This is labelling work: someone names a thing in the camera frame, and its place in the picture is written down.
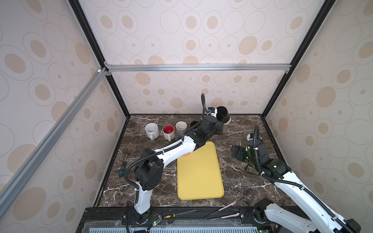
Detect pink handled tweezers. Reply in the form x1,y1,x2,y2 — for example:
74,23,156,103
208,213,240,220
205,202,236,220

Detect pink handled tweezers lower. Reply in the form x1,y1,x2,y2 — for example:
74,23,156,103
208,213,240,220

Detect black mug white base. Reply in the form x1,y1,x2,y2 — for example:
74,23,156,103
216,106,231,125

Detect horizontal aluminium rail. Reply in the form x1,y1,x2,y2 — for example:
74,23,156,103
107,63,291,72

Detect pink handled tweezers upper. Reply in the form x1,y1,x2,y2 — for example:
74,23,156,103
205,202,236,220

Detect yellow plastic tray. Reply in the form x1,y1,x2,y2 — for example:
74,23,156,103
177,142,224,201

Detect grey mug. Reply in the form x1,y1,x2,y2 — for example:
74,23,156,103
175,121,187,137

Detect yellow handled screwdriver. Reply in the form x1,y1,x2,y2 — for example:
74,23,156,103
163,209,197,219

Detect black base frame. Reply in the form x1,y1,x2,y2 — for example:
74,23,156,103
76,206,282,233

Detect white speckled mug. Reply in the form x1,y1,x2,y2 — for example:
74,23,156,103
145,123,159,140

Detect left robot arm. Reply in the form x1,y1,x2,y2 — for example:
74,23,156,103
123,94,231,216

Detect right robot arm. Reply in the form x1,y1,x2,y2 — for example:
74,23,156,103
231,125,361,233

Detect green handled screwdriver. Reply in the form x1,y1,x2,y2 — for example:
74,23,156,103
118,154,128,177

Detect white mug red inside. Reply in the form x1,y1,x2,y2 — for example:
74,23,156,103
162,125,175,142

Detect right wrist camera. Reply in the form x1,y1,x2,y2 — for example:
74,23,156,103
247,133,254,141

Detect left slanted aluminium rail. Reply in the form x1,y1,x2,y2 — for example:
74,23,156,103
1,67,108,218

